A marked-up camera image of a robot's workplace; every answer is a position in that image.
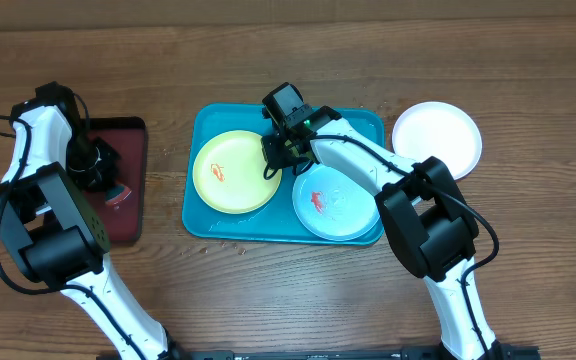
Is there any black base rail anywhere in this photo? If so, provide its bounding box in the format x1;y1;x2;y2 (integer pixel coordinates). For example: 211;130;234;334
96;345;542;360

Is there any dark red water tray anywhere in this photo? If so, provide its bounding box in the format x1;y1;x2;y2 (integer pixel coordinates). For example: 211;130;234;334
84;117;148;246

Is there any white plate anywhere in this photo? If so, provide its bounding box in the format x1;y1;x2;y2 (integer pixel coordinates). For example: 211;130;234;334
392;101;483;180

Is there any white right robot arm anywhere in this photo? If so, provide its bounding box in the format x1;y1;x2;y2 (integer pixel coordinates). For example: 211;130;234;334
262;83;503;359

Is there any teal plastic tray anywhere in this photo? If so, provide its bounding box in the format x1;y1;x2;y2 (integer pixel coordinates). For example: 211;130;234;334
181;102;388;247

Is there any yellow-green plate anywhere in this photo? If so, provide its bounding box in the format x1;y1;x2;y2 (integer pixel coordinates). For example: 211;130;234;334
192;130;282;214

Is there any black and pink sponge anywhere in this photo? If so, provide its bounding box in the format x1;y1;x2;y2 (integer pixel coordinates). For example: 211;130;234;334
104;182;132;207

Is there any light blue plate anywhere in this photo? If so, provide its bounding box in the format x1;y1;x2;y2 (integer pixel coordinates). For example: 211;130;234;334
292;165;383;246

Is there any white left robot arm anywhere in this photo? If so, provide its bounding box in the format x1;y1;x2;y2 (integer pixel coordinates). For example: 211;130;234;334
0;82;189;360

